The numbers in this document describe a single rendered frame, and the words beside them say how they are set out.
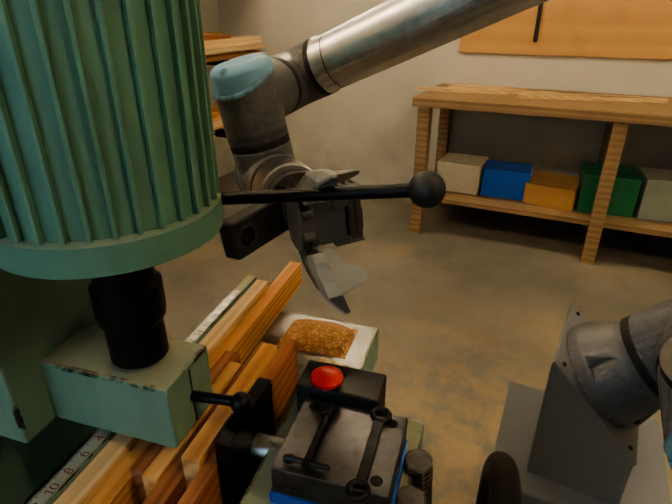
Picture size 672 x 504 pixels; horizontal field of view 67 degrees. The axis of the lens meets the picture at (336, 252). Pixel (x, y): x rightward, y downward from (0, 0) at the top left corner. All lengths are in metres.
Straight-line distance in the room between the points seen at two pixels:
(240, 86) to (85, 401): 0.43
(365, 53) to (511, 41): 2.82
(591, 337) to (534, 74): 2.75
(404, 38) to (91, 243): 0.52
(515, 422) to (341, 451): 0.76
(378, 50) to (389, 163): 3.16
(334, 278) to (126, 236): 0.28
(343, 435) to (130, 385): 0.19
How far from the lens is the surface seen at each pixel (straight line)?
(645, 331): 0.95
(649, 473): 1.17
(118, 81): 0.34
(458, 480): 1.76
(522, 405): 1.21
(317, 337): 0.71
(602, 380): 0.95
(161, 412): 0.49
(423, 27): 0.74
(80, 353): 0.54
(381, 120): 3.86
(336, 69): 0.80
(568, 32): 3.53
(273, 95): 0.74
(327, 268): 0.57
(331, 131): 4.04
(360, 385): 0.49
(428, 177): 0.47
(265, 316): 0.74
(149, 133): 0.35
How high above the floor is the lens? 1.33
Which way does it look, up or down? 26 degrees down
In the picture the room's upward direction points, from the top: straight up
